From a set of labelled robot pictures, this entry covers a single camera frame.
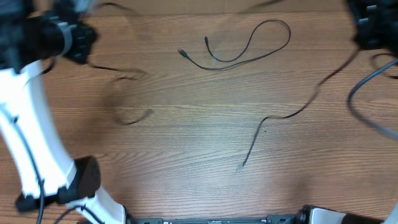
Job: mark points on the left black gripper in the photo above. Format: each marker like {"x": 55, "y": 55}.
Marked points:
{"x": 87, "y": 35}

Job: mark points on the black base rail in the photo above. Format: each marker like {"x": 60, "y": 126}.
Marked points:
{"x": 308, "y": 214}

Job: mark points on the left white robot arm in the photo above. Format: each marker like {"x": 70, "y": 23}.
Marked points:
{"x": 48, "y": 174}

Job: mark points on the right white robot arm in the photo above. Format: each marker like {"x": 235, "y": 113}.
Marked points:
{"x": 376, "y": 25}

